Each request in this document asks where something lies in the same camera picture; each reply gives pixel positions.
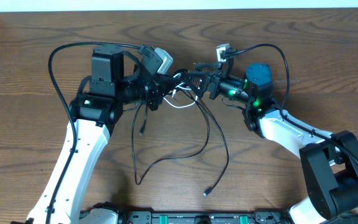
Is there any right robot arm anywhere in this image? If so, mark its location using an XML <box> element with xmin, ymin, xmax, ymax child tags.
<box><xmin>180</xmin><ymin>49</ymin><xmax>358</xmax><ymax>223</ymax></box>

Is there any black and white USB cable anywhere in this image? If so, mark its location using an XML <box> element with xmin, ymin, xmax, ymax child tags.
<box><xmin>162</xmin><ymin>72</ymin><xmax>199</xmax><ymax>110</ymax></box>

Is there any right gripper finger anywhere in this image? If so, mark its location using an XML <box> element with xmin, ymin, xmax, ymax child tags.
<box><xmin>194</xmin><ymin>62</ymin><xmax>223</xmax><ymax>70</ymax></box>
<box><xmin>180</xmin><ymin>72</ymin><xmax>211</xmax><ymax>98</ymax></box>

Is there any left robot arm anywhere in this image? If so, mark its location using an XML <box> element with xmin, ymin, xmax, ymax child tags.
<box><xmin>25</xmin><ymin>42</ymin><xmax>179</xmax><ymax>224</ymax></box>

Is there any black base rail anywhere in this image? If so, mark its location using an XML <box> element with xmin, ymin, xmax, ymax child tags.
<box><xmin>80</xmin><ymin>202</ymin><xmax>294</xmax><ymax>224</ymax></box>

